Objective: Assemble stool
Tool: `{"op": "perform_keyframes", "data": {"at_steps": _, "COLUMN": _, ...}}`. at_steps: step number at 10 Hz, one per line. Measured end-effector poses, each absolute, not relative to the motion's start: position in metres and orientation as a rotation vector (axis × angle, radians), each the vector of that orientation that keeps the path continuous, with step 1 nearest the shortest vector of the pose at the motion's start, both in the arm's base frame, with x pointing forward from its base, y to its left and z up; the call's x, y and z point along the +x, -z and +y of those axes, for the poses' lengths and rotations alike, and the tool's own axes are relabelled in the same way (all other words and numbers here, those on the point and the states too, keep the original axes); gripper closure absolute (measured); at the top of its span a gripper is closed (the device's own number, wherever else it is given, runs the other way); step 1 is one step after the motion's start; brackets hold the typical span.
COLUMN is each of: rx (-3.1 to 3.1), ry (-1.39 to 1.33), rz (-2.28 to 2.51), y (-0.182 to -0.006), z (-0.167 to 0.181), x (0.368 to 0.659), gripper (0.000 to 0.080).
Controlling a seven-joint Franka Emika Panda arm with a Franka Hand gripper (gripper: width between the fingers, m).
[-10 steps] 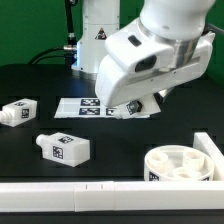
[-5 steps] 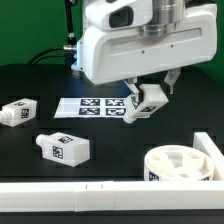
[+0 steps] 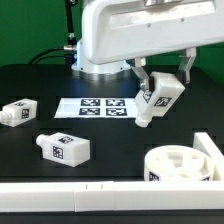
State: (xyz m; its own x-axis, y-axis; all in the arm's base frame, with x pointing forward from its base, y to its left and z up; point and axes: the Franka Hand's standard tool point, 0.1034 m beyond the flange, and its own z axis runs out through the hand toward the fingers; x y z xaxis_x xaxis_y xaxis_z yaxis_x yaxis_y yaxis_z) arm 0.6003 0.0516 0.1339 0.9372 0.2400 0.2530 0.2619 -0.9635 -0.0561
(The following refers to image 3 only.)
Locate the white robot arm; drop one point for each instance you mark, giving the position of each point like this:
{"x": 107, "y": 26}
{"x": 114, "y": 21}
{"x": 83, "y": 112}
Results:
{"x": 96, "y": 65}

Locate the white front fence rail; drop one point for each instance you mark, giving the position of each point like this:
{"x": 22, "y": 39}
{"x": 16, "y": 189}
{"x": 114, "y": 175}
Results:
{"x": 110, "y": 196}

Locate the black cable pole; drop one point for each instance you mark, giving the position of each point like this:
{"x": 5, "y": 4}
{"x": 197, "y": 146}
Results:
{"x": 72, "y": 42}

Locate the white round stool seat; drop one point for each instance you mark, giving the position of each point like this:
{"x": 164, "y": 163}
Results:
{"x": 177, "y": 163}

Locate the white fence rail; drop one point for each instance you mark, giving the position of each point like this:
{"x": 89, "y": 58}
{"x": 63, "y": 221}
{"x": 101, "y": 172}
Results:
{"x": 205, "y": 144}
{"x": 110, "y": 196}

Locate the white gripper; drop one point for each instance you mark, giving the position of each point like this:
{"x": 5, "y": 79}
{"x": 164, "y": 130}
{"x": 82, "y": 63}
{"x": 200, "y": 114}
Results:
{"x": 115, "y": 30}

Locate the white right fence rail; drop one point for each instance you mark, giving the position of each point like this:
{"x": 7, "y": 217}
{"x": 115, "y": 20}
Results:
{"x": 205, "y": 144}

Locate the white paper marker sheet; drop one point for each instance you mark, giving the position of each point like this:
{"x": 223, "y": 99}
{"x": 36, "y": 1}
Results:
{"x": 96, "y": 108}

